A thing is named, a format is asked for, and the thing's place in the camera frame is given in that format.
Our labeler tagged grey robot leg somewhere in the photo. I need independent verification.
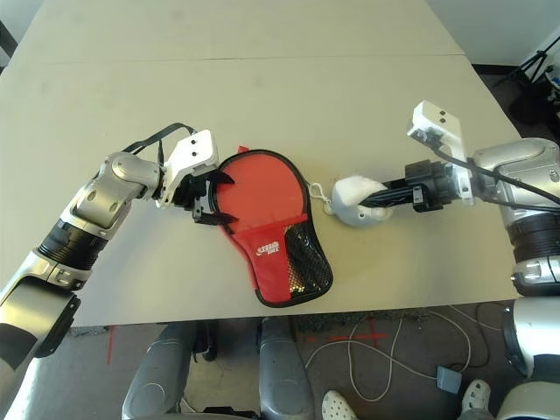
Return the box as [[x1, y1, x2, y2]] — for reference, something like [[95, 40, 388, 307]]
[[121, 323, 193, 420], [257, 317, 316, 420]]

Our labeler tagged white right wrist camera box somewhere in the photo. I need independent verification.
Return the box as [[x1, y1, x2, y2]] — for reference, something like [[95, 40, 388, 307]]
[[405, 100, 476, 207]]

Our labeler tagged black frame beam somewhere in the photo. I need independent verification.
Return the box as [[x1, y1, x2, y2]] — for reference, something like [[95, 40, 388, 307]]
[[0, 19, 19, 71]]

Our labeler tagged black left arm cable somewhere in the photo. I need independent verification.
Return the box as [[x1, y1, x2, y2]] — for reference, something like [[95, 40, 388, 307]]
[[122, 123, 196, 170]]

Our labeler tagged black tripod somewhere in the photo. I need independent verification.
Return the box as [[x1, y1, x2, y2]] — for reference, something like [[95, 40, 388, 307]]
[[493, 37, 560, 88]]

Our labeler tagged white perforated shoe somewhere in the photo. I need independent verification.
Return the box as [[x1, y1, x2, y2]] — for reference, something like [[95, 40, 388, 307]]
[[321, 390, 358, 420]]

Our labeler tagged red black paddle case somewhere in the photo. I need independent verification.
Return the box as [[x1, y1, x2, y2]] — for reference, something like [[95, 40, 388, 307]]
[[208, 143, 334, 309]]

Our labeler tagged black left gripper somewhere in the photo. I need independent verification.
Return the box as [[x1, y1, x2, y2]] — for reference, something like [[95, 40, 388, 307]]
[[174, 171, 238, 225]]

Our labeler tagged white lace-up sneaker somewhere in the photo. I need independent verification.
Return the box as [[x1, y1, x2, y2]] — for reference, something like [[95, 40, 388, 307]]
[[458, 379, 494, 420]]

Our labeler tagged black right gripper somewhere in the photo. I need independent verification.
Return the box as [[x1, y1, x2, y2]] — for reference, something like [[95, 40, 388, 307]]
[[362, 159, 459, 214]]

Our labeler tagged grey foot pedal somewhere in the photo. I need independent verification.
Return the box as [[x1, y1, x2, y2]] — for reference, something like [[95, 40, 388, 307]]
[[435, 366, 463, 393]]

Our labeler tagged grey robot right leg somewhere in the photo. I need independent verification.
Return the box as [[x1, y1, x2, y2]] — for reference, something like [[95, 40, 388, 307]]
[[257, 317, 316, 420]]

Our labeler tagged white plush keychain toy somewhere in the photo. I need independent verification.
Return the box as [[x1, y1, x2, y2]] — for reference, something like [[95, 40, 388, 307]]
[[309, 174, 393, 228]]

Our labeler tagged white floor cable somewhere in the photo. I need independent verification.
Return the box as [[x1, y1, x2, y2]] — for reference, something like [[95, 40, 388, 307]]
[[304, 305, 473, 402]]

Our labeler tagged grey robot left leg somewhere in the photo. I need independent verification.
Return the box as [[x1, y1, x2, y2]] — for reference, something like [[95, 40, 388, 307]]
[[121, 323, 193, 420]]

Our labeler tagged black stand post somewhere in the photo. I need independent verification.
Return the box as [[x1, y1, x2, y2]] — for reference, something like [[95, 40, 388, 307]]
[[192, 321, 218, 362]]

